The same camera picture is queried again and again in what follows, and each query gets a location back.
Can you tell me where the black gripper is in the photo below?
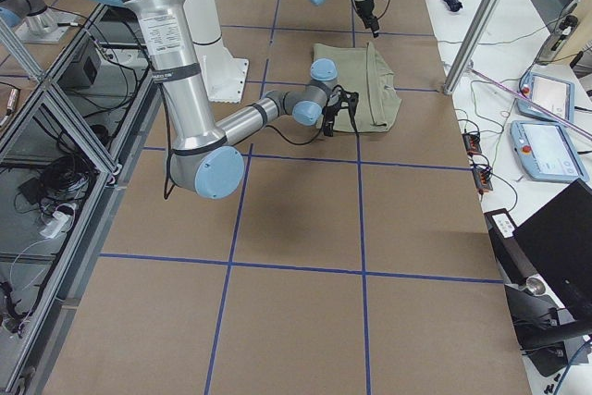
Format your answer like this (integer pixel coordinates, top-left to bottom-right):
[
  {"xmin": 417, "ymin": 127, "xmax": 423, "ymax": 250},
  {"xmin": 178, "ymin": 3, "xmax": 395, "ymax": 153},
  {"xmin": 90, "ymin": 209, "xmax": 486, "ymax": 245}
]
[
  {"xmin": 322, "ymin": 93, "xmax": 341, "ymax": 137},
  {"xmin": 354, "ymin": 0, "xmax": 380, "ymax": 38}
]

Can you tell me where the olive green long-sleeve shirt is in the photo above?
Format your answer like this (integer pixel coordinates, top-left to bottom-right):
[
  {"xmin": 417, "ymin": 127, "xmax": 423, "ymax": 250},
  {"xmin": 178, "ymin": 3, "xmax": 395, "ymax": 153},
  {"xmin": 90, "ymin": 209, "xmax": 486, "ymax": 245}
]
[{"xmin": 314, "ymin": 42, "xmax": 401, "ymax": 133}]

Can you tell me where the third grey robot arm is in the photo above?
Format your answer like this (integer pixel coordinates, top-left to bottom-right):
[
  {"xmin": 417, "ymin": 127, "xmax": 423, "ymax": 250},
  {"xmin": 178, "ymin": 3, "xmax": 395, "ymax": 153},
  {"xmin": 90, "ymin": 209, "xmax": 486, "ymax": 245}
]
[{"xmin": 1, "ymin": 0, "xmax": 78, "ymax": 44}]

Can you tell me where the reacher grabber stick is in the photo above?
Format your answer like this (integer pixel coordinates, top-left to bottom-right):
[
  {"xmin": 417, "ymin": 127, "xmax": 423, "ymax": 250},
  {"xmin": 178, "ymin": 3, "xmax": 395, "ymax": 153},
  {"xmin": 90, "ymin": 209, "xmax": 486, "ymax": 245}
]
[{"xmin": 465, "ymin": 67, "xmax": 592, "ymax": 141}]

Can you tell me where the far blue teach pendant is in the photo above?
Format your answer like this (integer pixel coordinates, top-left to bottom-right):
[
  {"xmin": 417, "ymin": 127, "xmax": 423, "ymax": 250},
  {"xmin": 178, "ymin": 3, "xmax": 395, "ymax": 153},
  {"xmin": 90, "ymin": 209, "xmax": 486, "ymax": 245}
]
[{"xmin": 519, "ymin": 71, "xmax": 574, "ymax": 122}]

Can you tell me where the blue teach pendant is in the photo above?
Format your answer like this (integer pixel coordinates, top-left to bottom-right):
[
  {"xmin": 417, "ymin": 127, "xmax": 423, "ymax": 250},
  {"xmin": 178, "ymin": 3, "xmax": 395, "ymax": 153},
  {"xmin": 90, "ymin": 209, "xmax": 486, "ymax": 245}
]
[
  {"xmin": 519, "ymin": 71, "xmax": 574, "ymax": 122},
  {"xmin": 510, "ymin": 121, "xmax": 589, "ymax": 183}
]

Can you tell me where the near blue teach pendant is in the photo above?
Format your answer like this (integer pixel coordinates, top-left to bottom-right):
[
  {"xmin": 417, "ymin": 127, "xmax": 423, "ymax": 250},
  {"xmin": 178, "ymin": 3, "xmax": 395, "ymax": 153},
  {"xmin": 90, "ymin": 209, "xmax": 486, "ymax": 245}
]
[{"xmin": 510, "ymin": 121, "xmax": 589, "ymax": 183}]

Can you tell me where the black laptop computer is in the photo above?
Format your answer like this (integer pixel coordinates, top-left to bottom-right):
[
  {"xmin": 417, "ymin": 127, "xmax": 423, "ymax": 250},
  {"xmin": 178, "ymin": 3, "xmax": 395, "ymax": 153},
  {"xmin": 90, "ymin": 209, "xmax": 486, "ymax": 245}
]
[{"xmin": 484, "ymin": 178, "xmax": 592, "ymax": 377}]

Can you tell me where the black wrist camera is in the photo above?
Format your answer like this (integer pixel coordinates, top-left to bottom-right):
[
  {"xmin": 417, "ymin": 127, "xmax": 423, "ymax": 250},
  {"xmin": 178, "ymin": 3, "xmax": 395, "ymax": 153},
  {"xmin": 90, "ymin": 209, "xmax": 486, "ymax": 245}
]
[{"xmin": 338, "ymin": 88, "xmax": 359, "ymax": 114}]

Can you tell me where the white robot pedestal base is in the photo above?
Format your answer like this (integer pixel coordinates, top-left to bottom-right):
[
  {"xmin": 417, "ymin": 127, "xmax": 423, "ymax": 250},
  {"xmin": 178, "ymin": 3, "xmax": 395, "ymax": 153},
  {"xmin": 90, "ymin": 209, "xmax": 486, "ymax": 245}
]
[{"xmin": 184, "ymin": 0, "xmax": 249, "ymax": 104}]

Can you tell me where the aluminium frame post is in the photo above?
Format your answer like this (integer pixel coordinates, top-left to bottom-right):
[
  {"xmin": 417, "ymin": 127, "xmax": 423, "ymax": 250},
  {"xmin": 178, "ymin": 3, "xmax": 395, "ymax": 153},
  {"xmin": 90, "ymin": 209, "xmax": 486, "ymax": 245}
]
[{"xmin": 442, "ymin": 0, "xmax": 500, "ymax": 95}]

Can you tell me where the aluminium frame rail structure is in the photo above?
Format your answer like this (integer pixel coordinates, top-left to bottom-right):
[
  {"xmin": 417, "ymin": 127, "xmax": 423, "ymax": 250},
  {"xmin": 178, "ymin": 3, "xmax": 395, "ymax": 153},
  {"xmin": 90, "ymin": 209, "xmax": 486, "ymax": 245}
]
[{"xmin": 1, "ymin": 6, "xmax": 157, "ymax": 394}]

